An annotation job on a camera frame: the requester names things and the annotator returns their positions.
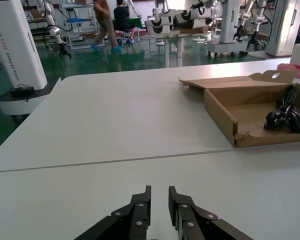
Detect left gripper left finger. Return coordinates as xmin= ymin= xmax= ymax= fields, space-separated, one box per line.
xmin=73 ymin=185 xmax=152 ymax=240

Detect pink foam tray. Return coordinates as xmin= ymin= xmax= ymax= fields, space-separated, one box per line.
xmin=276 ymin=62 xmax=300 ymax=79

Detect wide white robot column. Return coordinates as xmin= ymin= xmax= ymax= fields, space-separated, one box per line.
xmin=264 ymin=0 xmax=300 ymax=57

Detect black power cord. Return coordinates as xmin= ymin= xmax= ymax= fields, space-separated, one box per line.
xmin=263 ymin=83 xmax=300 ymax=135

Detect white robot shells on table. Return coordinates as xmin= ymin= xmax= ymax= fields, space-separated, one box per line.
xmin=144 ymin=6 xmax=216 ymax=38

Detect person in brown shirt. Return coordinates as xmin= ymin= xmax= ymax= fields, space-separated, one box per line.
xmin=91 ymin=0 xmax=123 ymax=55

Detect metal shelving rack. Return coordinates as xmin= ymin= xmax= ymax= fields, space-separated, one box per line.
xmin=59 ymin=0 xmax=99 ymax=49

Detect seated person in black shirt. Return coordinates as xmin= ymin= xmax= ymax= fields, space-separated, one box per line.
xmin=113 ymin=0 xmax=137 ymax=41

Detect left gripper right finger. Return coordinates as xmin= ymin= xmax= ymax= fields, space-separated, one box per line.
xmin=168 ymin=186 xmax=255 ymax=240

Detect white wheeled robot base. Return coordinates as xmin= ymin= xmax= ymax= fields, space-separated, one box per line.
xmin=0 ymin=0 xmax=63 ymax=123

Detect brown open cardboard box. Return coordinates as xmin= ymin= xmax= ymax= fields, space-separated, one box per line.
xmin=177 ymin=70 xmax=300 ymax=148

